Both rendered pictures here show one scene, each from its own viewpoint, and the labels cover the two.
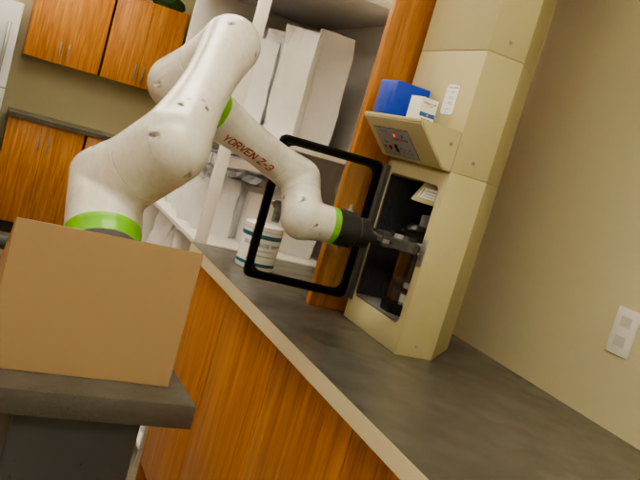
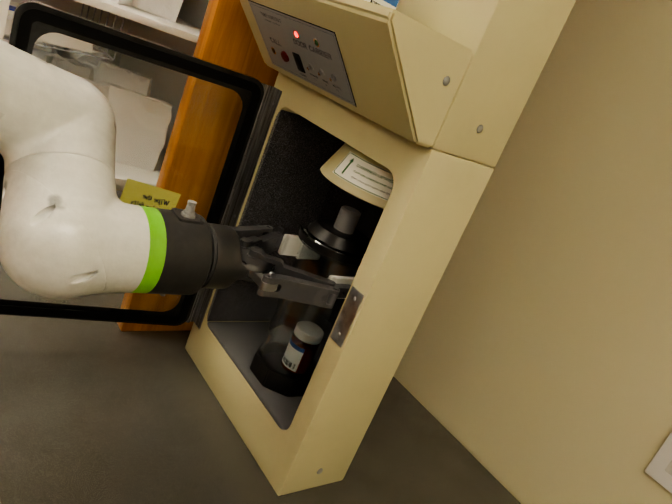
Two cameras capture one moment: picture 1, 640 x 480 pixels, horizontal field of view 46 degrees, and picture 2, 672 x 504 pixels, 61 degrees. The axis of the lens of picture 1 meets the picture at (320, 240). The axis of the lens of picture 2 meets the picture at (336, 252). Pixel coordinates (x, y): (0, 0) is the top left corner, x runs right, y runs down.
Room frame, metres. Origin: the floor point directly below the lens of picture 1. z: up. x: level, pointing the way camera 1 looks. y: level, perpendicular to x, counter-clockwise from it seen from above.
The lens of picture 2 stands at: (1.31, -0.02, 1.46)
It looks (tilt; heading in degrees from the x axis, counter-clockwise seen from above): 18 degrees down; 341
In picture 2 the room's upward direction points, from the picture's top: 22 degrees clockwise
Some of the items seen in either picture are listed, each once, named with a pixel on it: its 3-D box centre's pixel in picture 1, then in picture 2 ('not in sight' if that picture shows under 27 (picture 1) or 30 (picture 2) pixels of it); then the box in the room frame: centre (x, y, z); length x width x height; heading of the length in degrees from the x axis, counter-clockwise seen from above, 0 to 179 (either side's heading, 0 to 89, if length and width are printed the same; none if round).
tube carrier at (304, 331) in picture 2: (410, 270); (311, 306); (2.01, -0.25, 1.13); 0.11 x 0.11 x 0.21
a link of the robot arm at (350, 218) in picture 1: (344, 227); (174, 249); (1.91, -0.05, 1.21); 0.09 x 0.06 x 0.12; 25
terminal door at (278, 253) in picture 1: (313, 217); (117, 192); (2.08, 0.03, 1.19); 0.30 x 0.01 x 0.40; 108
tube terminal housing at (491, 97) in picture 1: (448, 206); (387, 184); (2.05, -0.30, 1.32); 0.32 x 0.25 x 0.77; 25
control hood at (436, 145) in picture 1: (405, 139); (321, 47); (1.97, -0.14, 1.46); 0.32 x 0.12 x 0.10; 25
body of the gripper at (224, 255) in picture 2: (369, 234); (232, 257); (1.94, -0.12, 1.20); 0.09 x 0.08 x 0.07; 115
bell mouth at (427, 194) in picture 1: (446, 198); (389, 174); (2.02, -0.29, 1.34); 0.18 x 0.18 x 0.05
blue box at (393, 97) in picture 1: (401, 101); not in sight; (2.04, -0.11, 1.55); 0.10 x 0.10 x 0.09; 25
